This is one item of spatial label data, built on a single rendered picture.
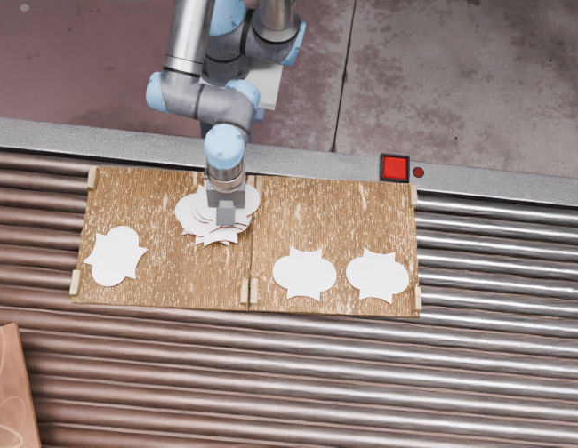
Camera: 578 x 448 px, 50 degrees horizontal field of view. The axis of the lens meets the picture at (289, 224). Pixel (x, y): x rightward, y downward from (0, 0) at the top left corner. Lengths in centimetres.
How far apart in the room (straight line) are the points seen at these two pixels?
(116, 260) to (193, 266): 18
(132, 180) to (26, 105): 137
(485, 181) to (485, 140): 119
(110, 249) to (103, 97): 140
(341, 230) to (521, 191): 51
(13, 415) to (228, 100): 77
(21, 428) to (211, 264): 53
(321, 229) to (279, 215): 11
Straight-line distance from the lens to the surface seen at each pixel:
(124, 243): 153
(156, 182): 159
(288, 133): 271
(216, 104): 125
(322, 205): 157
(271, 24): 153
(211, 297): 148
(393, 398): 150
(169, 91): 127
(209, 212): 145
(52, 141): 172
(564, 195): 180
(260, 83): 176
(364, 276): 151
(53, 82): 294
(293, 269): 149
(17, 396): 142
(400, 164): 166
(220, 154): 118
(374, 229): 156
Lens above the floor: 238
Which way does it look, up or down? 69 degrees down
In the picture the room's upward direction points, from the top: 12 degrees clockwise
